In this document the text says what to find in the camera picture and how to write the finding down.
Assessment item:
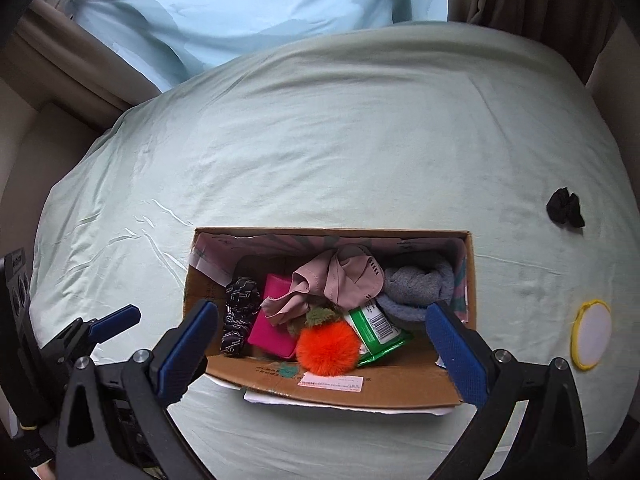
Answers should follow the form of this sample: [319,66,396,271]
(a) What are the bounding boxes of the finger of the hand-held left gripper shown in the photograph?
[42,305,142,376]

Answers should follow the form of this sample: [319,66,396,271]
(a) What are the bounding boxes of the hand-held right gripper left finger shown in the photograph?
[56,299,220,480]

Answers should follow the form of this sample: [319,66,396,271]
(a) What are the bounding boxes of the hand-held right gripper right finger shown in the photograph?
[426,301,588,480]

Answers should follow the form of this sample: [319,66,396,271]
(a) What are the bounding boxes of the black patterned scrunchie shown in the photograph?
[220,276,262,358]

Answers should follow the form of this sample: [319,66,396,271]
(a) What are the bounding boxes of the grey sock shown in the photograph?
[376,255,458,333]

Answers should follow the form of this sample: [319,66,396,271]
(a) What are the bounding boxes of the green tissue packet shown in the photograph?
[345,300,415,368]

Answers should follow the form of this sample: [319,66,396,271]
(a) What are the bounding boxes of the pink pouch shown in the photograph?
[248,274,301,361]

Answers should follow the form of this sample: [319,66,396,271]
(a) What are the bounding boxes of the cardboard box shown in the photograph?
[182,227,475,417]

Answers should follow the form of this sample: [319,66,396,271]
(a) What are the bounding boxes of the orange fluffy pompom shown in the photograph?
[287,307,362,376]

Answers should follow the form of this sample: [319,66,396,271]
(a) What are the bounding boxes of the dusty pink cloth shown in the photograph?
[260,245,386,333]

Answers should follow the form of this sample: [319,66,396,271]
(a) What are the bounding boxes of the yellow-rimmed white round pad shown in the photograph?
[571,300,613,372]

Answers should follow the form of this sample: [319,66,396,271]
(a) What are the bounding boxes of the black crumpled cloth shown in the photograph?
[546,187,586,228]

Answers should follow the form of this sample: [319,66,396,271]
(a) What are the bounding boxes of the brown curtain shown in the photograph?
[447,0,621,86]
[10,0,161,126]

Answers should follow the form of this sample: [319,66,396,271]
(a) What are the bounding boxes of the light blue hanging cloth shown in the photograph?
[72,0,451,93]

